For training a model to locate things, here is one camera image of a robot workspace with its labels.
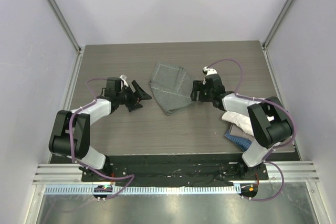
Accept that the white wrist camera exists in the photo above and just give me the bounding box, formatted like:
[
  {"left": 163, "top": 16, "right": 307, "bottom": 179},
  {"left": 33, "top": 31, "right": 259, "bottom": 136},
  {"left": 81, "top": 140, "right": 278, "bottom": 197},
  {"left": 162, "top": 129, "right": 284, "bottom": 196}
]
[
  {"left": 203, "top": 67, "right": 218, "bottom": 76},
  {"left": 119, "top": 74, "right": 129, "bottom": 88}
]

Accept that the beige folded cloth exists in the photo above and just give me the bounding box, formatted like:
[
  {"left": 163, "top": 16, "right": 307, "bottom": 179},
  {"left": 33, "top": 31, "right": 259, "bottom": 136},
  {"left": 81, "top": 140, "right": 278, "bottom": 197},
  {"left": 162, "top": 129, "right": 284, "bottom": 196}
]
[{"left": 229, "top": 124, "right": 255, "bottom": 142}]

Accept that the left aluminium frame post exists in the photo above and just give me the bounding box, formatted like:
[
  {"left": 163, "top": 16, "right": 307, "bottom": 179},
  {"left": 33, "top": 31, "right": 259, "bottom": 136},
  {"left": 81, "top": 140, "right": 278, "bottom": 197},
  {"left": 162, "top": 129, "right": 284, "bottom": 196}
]
[{"left": 30, "top": 0, "right": 82, "bottom": 53}]

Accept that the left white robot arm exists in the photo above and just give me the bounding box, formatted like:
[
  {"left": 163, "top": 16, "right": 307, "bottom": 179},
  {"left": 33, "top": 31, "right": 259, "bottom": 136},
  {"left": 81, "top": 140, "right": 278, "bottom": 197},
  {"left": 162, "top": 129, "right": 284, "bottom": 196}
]
[{"left": 48, "top": 75, "right": 152, "bottom": 182}]

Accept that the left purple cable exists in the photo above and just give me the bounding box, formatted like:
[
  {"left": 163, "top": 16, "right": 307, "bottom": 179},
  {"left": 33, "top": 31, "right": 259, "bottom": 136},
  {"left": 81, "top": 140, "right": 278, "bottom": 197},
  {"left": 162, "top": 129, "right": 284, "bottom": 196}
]
[{"left": 70, "top": 78, "right": 136, "bottom": 200}]

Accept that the right aluminium frame post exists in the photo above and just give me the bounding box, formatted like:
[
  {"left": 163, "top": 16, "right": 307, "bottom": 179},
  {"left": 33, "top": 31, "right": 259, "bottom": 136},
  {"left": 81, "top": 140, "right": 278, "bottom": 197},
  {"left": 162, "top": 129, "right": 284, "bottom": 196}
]
[{"left": 261, "top": 0, "right": 313, "bottom": 49}]

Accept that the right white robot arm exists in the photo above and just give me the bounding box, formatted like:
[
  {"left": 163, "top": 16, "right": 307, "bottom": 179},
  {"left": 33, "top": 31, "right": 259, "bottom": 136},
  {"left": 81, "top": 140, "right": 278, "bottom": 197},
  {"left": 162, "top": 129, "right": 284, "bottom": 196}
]
[{"left": 191, "top": 73, "right": 296, "bottom": 179}]

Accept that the white folded cloth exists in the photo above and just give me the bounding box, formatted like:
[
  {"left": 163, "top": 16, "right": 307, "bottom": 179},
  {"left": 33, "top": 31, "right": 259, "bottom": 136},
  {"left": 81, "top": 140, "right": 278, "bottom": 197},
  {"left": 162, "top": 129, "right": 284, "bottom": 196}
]
[{"left": 222, "top": 111, "right": 254, "bottom": 135}]

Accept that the purple cable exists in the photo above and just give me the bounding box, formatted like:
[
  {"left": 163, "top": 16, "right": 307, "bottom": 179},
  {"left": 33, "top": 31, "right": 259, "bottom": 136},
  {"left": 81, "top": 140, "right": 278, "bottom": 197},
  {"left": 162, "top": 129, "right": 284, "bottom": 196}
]
[
  {"left": 208, "top": 58, "right": 299, "bottom": 202},
  {"left": 70, "top": 78, "right": 136, "bottom": 200}
]

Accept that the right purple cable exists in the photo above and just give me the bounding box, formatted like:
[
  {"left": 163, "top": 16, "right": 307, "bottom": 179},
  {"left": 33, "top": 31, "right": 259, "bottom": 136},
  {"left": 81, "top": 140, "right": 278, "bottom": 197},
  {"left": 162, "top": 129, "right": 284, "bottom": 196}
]
[{"left": 208, "top": 58, "right": 299, "bottom": 202}]

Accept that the grey napkin white stitching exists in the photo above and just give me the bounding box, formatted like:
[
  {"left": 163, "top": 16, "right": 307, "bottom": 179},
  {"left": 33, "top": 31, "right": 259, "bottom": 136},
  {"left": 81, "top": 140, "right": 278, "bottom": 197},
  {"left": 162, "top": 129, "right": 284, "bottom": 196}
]
[{"left": 149, "top": 61, "right": 194, "bottom": 115}]

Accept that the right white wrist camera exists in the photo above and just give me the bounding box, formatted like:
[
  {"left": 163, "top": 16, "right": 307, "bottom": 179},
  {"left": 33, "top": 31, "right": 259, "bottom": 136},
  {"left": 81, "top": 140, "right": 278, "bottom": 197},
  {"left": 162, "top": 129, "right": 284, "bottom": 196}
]
[{"left": 203, "top": 67, "right": 218, "bottom": 76}]

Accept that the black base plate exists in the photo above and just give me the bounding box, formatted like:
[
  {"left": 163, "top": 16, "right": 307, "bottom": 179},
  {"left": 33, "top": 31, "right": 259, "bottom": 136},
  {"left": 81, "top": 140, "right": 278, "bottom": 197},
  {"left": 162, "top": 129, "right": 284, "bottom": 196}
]
[{"left": 51, "top": 154, "right": 268, "bottom": 186}]

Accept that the slotted cable duct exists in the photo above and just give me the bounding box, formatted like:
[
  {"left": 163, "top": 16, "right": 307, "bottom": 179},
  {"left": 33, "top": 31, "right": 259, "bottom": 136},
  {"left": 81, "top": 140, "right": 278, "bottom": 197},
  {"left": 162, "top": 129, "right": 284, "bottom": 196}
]
[{"left": 44, "top": 184, "right": 241, "bottom": 196}]

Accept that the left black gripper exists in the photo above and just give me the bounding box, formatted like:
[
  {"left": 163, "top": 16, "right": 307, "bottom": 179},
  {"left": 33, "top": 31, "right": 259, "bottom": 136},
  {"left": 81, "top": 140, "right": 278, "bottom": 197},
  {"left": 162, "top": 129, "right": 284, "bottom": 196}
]
[{"left": 116, "top": 81, "right": 151, "bottom": 112}]

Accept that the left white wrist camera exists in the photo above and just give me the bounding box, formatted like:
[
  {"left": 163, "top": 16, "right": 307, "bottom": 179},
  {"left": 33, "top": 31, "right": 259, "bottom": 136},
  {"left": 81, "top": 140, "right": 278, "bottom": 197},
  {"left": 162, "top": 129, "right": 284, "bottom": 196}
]
[{"left": 119, "top": 74, "right": 129, "bottom": 88}]

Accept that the aluminium frame post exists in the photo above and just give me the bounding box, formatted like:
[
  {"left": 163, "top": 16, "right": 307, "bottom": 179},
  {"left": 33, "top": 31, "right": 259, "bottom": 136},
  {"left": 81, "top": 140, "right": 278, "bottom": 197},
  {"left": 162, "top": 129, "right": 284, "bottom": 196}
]
[
  {"left": 30, "top": 0, "right": 82, "bottom": 53},
  {"left": 261, "top": 0, "right": 313, "bottom": 49}
]

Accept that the blue checkered cloth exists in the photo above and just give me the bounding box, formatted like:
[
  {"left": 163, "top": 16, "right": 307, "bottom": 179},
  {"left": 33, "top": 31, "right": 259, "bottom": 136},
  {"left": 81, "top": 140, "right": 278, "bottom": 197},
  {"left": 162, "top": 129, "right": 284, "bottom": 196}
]
[{"left": 225, "top": 132, "right": 252, "bottom": 152}]

